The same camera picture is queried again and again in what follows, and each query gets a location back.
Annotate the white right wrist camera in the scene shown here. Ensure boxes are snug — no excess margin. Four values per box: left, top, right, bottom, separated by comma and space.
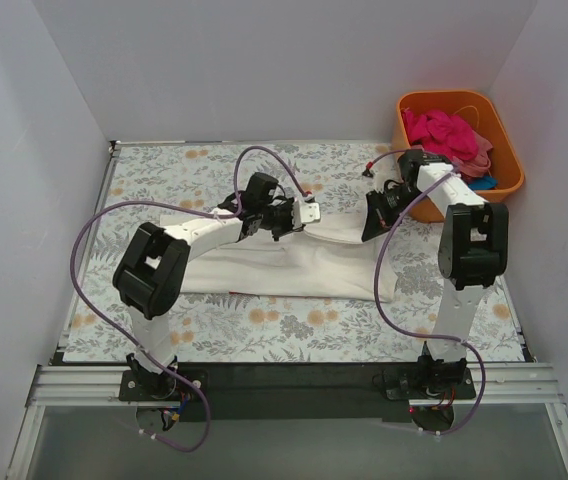
362, 160, 400, 191

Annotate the orange plastic laundry basket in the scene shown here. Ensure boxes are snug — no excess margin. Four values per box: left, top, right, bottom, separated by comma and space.
391, 90, 525, 202

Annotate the salmon pink crumpled shirt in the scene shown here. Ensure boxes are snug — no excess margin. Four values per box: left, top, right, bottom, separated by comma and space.
411, 130, 493, 179

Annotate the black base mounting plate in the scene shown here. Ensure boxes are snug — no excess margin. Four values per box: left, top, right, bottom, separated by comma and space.
118, 363, 478, 424

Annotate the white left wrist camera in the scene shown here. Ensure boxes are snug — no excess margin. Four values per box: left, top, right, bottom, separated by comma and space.
292, 194, 321, 229

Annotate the white t shirt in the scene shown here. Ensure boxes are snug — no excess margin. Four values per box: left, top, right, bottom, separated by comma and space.
182, 212, 382, 301

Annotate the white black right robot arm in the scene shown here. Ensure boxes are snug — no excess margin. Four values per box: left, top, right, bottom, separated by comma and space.
361, 149, 509, 400

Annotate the aluminium front frame rail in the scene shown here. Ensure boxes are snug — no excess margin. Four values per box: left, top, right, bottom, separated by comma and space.
27, 362, 564, 406

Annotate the blue crumpled shirt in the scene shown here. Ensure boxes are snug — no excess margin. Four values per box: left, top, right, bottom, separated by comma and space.
468, 175, 497, 191

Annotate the magenta crumpled shirt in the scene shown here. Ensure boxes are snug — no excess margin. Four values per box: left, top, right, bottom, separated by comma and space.
401, 109, 479, 162

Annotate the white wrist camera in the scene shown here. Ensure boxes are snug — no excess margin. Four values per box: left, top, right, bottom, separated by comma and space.
292, 194, 321, 229
362, 160, 400, 191

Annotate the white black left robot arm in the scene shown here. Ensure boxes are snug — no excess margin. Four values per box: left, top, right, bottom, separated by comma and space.
113, 173, 321, 400

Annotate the floral patterned table mat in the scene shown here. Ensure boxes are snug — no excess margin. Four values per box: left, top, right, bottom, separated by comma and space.
62, 141, 524, 365

